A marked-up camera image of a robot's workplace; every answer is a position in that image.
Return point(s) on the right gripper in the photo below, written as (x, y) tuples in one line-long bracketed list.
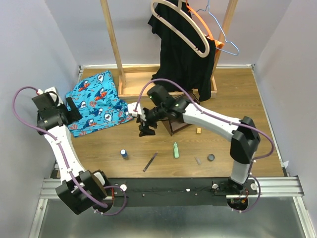
[(143, 128)]

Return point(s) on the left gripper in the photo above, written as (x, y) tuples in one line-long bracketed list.
[(74, 114)]

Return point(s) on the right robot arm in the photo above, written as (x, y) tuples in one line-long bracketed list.
[(241, 133)]

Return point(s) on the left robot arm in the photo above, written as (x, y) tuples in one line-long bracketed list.
[(80, 189)]

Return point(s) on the brown wooden desk organizer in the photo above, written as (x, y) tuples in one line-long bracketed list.
[(174, 126)]

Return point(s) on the blue shark print cloth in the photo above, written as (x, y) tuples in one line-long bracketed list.
[(97, 101)]

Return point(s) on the purple thin pen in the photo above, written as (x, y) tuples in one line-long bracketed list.
[(150, 161)]

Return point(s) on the blue small bottle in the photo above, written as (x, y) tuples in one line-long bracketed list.
[(124, 153)]

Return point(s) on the small wooden block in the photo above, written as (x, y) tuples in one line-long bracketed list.
[(198, 130)]

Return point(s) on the small clear tube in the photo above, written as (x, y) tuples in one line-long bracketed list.
[(198, 160)]

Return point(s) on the round dark cap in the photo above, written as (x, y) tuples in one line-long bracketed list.
[(211, 157)]

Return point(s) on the black hanging garment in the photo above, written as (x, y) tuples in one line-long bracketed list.
[(181, 64)]

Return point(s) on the orange plastic hanger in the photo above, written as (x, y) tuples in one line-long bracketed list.
[(218, 44)]

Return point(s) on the beige wooden hanger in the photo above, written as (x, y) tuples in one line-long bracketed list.
[(171, 15)]

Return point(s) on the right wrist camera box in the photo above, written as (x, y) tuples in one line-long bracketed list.
[(136, 110)]

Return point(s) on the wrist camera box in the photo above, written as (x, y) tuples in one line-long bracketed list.
[(53, 92), (136, 110)]

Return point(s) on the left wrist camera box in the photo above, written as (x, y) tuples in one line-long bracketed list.
[(53, 92)]

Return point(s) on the wooden clothes rack frame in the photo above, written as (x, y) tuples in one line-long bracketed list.
[(131, 78)]

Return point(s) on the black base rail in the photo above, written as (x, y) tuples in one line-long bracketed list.
[(153, 192)]

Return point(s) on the blue wire hanger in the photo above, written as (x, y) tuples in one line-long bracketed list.
[(224, 26)]

